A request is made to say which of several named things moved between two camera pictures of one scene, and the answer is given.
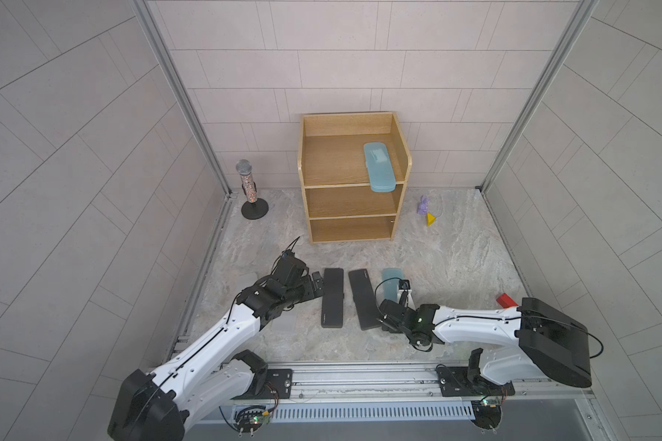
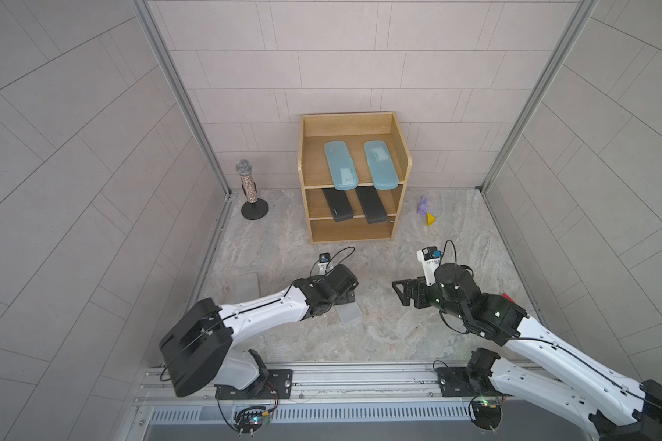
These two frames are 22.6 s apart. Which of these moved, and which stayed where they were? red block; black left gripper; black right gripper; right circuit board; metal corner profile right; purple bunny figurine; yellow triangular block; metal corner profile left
Moved: black left gripper; black right gripper
Stayed: purple bunny figurine; metal corner profile left; right circuit board; metal corner profile right; red block; yellow triangular block
